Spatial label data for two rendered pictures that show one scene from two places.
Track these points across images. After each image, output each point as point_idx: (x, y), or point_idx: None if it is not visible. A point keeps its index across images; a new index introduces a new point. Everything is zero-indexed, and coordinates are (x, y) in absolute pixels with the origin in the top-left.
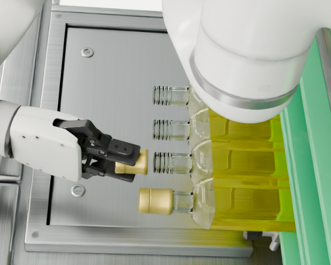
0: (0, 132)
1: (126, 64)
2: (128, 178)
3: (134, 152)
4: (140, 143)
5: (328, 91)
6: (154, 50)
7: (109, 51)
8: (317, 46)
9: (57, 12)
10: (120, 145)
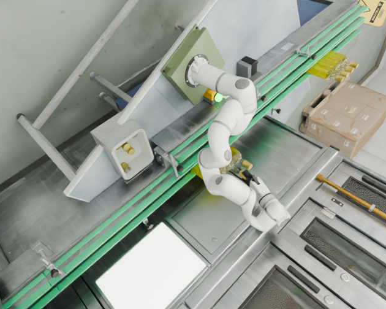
0: (272, 195)
1: (206, 227)
2: None
3: (244, 171)
4: (226, 202)
5: (201, 137)
6: (194, 225)
7: (207, 235)
8: (192, 146)
9: (210, 261)
10: (246, 173)
